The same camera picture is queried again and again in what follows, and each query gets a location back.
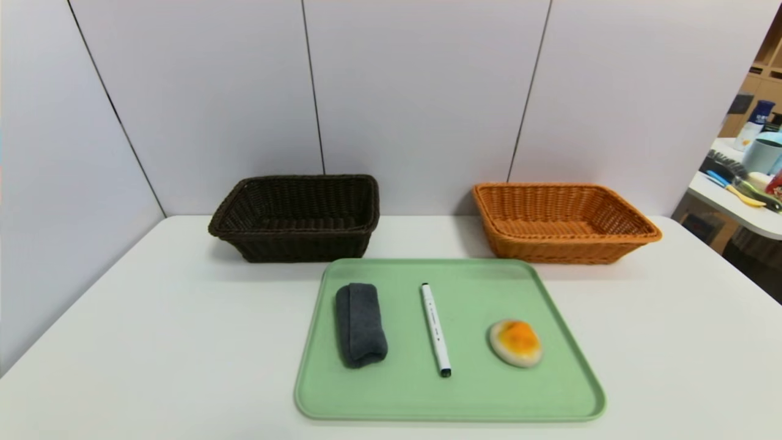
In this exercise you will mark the grey towel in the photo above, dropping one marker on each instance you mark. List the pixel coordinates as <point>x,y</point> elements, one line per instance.
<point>360,327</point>

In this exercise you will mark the white marker pen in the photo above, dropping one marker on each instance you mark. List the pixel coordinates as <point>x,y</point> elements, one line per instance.
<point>435,330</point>

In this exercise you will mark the white orange toy egg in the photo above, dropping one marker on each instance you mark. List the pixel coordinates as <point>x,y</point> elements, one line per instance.
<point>516,342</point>

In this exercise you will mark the dark brown wicker basket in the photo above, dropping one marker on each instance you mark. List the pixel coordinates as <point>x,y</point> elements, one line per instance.
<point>293,244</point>

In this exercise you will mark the orange wicker basket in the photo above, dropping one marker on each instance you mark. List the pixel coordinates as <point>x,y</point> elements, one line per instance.
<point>550,250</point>

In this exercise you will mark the green plastic tray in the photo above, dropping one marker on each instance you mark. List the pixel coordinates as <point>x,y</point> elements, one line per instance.
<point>476,391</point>

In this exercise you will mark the white side table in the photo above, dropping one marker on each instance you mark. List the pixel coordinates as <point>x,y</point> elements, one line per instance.
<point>721,198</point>

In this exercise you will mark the black brush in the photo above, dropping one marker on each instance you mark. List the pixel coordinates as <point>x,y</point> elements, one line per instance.
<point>721,166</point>

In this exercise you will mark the white bottle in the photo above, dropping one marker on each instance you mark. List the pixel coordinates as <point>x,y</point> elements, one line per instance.
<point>746,137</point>

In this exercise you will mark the pale blue round pot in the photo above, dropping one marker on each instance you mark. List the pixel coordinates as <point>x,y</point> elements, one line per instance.
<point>763,156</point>

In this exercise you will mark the red item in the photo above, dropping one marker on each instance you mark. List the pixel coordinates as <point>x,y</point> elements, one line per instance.
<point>776,185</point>

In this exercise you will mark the wooden shelf unit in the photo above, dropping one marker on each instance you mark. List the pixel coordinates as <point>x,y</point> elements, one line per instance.
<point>767,85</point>

